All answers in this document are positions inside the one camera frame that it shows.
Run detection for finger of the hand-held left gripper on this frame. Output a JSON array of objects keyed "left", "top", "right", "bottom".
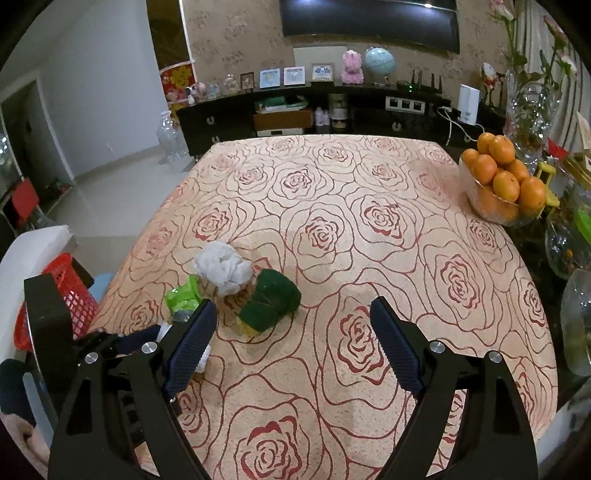
[{"left": 76, "top": 324, "right": 163, "bottom": 358}]

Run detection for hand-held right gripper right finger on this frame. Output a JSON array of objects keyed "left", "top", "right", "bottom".
[{"left": 370, "top": 296, "right": 540, "bottom": 480}]

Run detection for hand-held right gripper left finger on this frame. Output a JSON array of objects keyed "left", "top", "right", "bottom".
[{"left": 48, "top": 299, "right": 218, "bottom": 480}]

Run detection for red plastic basket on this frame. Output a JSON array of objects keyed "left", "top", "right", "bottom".
[{"left": 14, "top": 252, "right": 100, "bottom": 352}]

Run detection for light green wrapper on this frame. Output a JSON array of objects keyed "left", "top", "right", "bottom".
[{"left": 164, "top": 274, "right": 204, "bottom": 320}]

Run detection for white tissue ball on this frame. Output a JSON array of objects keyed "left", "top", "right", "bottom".
[{"left": 193, "top": 242, "right": 255, "bottom": 295}]

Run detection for dark green sponge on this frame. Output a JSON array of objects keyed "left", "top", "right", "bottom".
[{"left": 237, "top": 270, "right": 301, "bottom": 334}]

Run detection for light blue stool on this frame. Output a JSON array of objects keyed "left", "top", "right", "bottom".
[{"left": 90, "top": 272, "right": 116, "bottom": 301}]

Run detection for white foam block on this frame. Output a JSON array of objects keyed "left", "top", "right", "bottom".
[{"left": 0, "top": 224, "right": 70, "bottom": 361}]

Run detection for red chair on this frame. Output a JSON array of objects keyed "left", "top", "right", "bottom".
[{"left": 10, "top": 178, "right": 42, "bottom": 227}]

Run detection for rose pattern tablecloth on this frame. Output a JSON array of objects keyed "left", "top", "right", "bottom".
[{"left": 85, "top": 134, "right": 561, "bottom": 480}]

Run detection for clear glass fruit bowl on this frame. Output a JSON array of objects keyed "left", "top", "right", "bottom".
[{"left": 459, "top": 157, "right": 548, "bottom": 227}]

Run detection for tall clear glass vase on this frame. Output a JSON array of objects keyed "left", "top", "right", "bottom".
[{"left": 561, "top": 270, "right": 591, "bottom": 377}]

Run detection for round glass bowl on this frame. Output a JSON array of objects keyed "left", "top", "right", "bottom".
[{"left": 545, "top": 210, "right": 590, "bottom": 280}]

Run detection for glass bowl of oranges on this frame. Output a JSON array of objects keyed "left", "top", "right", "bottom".
[{"left": 461, "top": 132, "right": 548, "bottom": 221}]

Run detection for large clear water bottle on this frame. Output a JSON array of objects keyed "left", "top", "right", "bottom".
[{"left": 157, "top": 111, "right": 190, "bottom": 162}]

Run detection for black television cabinet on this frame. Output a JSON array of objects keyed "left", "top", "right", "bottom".
[{"left": 177, "top": 80, "right": 504, "bottom": 160}]

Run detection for yellow miniature chair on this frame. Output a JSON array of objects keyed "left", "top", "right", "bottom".
[{"left": 536, "top": 159, "right": 562, "bottom": 216}]

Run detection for white socket panel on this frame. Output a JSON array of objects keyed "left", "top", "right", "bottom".
[{"left": 385, "top": 96, "right": 426, "bottom": 113}]

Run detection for glass storage jar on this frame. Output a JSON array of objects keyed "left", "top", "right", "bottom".
[{"left": 329, "top": 93, "right": 351, "bottom": 129}]

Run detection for glass jar with gold lid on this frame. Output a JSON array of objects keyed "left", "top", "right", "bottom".
[{"left": 561, "top": 154, "right": 591, "bottom": 209}]

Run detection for brown box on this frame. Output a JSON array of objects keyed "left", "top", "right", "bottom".
[{"left": 253, "top": 111, "right": 311, "bottom": 136}]

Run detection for white upright device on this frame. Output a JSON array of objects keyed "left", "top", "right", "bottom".
[{"left": 458, "top": 84, "right": 481, "bottom": 126}]

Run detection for small pink figurines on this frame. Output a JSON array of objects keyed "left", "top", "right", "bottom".
[{"left": 191, "top": 80, "right": 223, "bottom": 103}]

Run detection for red festive poster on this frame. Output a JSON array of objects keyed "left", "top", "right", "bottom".
[{"left": 159, "top": 62, "right": 195, "bottom": 103}]

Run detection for black router with antennas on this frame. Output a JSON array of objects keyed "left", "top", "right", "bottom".
[{"left": 396, "top": 71, "right": 444, "bottom": 92}]

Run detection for green tray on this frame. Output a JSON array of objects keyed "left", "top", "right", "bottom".
[{"left": 254, "top": 95, "right": 308, "bottom": 114}]

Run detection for crystal glass vase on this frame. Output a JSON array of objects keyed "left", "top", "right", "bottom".
[{"left": 505, "top": 69, "right": 553, "bottom": 160}]

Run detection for beige paper card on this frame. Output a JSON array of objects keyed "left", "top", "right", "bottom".
[{"left": 575, "top": 111, "right": 591, "bottom": 153}]

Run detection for egg shaped figurine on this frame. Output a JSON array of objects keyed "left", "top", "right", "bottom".
[{"left": 480, "top": 62, "right": 500, "bottom": 107}]

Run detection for pink plush toy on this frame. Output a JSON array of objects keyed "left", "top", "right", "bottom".
[{"left": 341, "top": 49, "right": 363, "bottom": 85}]

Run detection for light blue globe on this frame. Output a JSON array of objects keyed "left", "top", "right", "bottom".
[{"left": 364, "top": 46, "right": 397, "bottom": 88}]

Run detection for white board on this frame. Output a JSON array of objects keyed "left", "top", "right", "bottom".
[{"left": 293, "top": 45, "right": 348, "bottom": 84}]

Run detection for black flat television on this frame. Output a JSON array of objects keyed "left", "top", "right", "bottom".
[{"left": 279, "top": 0, "right": 461, "bottom": 54}]

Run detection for pink rose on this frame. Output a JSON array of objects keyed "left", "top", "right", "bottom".
[
  {"left": 540, "top": 16, "right": 570, "bottom": 88},
  {"left": 556, "top": 53, "right": 581, "bottom": 93},
  {"left": 489, "top": 0, "right": 522, "bottom": 81}
]

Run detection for glass vase with roses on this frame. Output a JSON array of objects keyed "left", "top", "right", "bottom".
[{"left": 517, "top": 0, "right": 591, "bottom": 153}]

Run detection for white cable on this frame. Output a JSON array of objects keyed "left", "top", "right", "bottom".
[{"left": 436, "top": 105, "right": 486, "bottom": 147}]

